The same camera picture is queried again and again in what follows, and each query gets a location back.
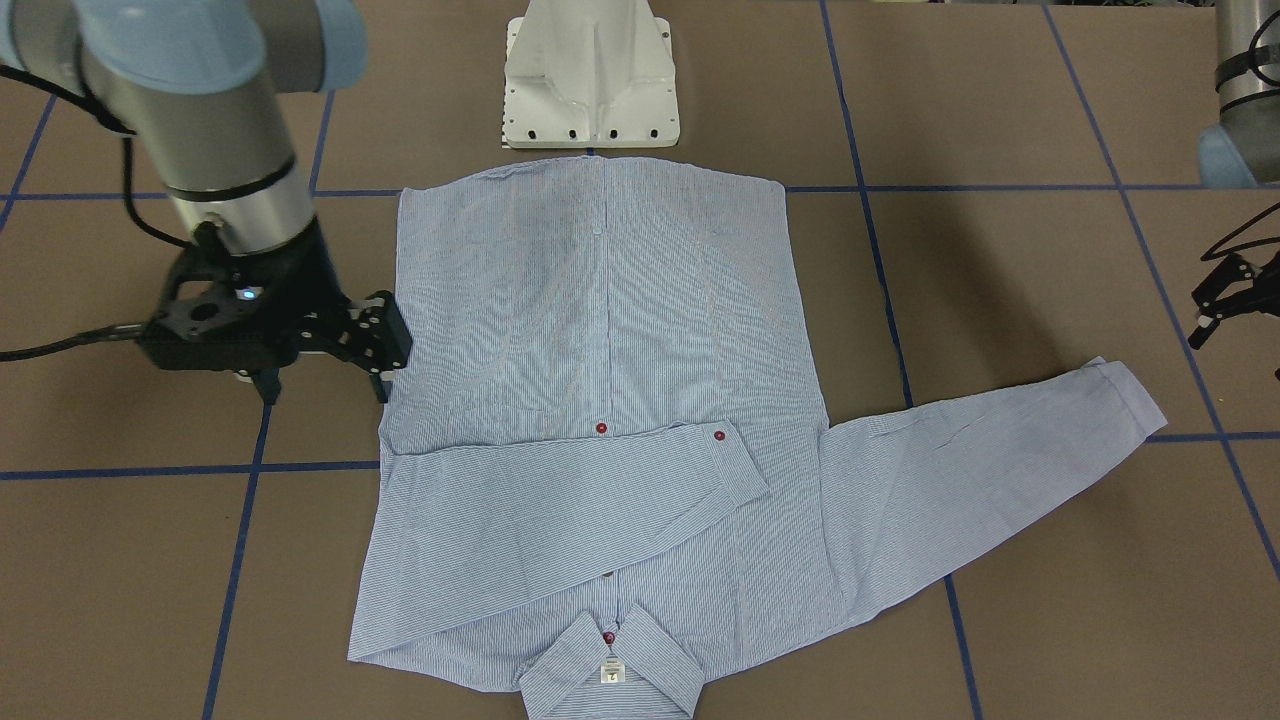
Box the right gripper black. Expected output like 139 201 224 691
137 218 413 406

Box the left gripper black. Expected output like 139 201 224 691
1188 252 1279 350

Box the blue striped button shirt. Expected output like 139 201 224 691
348 158 1167 719

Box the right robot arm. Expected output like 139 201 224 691
3 1 412 406

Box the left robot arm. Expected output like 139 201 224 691
1187 1 1279 350

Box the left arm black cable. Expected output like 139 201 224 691
1201 0 1280 263

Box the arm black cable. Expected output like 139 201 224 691
0 60 201 363
1201 0 1280 263

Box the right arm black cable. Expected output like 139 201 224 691
0 60 201 363

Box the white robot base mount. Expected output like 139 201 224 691
500 1 682 150

